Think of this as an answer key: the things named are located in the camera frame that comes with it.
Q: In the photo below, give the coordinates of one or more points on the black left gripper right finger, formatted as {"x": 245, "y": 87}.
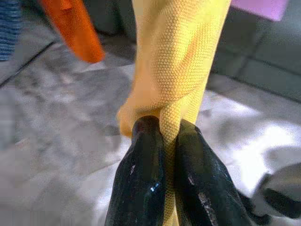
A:
{"x": 202, "y": 188}

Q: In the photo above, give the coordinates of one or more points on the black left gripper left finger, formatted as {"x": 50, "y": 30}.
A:
{"x": 141, "y": 183}

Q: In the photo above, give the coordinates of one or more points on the yellow shirt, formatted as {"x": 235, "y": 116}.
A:
{"x": 174, "y": 58}

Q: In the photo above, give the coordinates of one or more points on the orange shirt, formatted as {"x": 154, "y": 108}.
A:
{"x": 75, "y": 30}

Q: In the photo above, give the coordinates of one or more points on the pink sofa mat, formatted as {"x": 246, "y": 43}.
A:
{"x": 258, "y": 9}

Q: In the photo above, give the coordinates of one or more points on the blue plaid shirt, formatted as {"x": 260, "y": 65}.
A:
{"x": 9, "y": 30}

